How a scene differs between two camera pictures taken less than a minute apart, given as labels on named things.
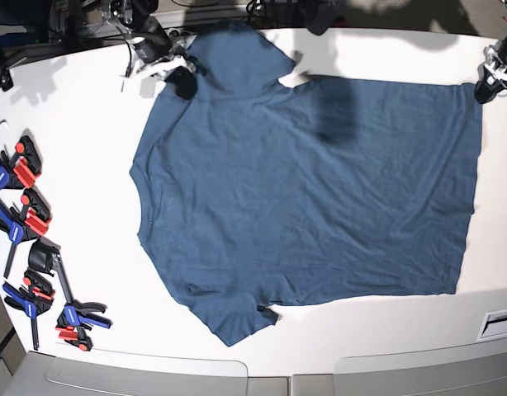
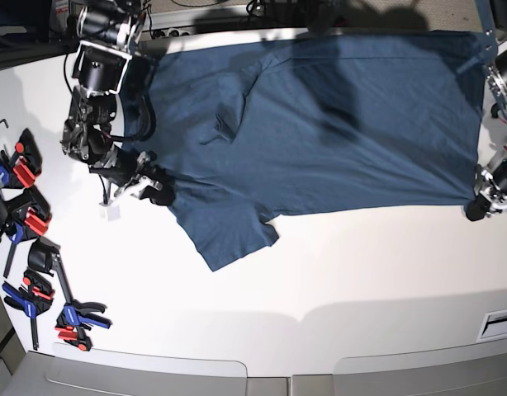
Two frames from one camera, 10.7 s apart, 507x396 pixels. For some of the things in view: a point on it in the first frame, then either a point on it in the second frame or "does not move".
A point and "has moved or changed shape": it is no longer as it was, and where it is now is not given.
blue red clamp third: [33, 299] does not move
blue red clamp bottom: [71, 327] does not move
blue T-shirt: [253, 195] has moved or changed shape
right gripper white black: [503, 57] -> [499, 187]
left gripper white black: [179, 58] -> [136, 173]
